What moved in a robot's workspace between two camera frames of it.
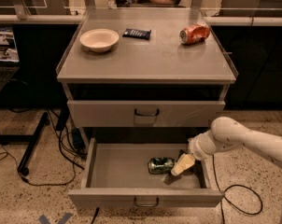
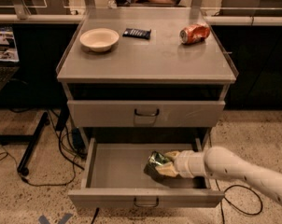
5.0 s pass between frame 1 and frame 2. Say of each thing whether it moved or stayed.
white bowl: stayed
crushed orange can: stayed
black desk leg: stayed
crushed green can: moved
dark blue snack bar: stayed
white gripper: moved
